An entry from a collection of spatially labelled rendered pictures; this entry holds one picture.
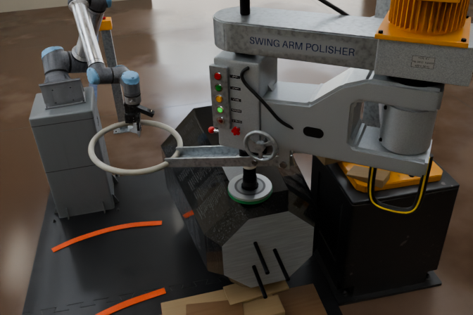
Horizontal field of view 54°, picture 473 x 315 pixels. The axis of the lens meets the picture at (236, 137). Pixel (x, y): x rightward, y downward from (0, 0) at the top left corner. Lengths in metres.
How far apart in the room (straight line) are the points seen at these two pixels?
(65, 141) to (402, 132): 2.26
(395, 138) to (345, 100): 0.24
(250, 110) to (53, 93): 1.71
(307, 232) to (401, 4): 1.24
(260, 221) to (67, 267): 1.51
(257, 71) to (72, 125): 1.74
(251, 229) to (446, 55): 1.19
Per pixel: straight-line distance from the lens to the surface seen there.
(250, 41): 1.78
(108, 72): 2.63
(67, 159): 3.40
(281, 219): 2.28
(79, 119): 3.24
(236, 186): 2.27
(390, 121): 1.80
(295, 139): 1.91
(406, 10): 1.61
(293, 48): 1.73
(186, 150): 2.41
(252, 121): 1.93
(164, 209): 3.54
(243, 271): 2.45
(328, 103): 1.79
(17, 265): 3.48
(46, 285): 3.24
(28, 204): 3.97
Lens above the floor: 2.26
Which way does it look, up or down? 32 degrees down
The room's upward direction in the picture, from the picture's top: 3 degrees counter-clockwise
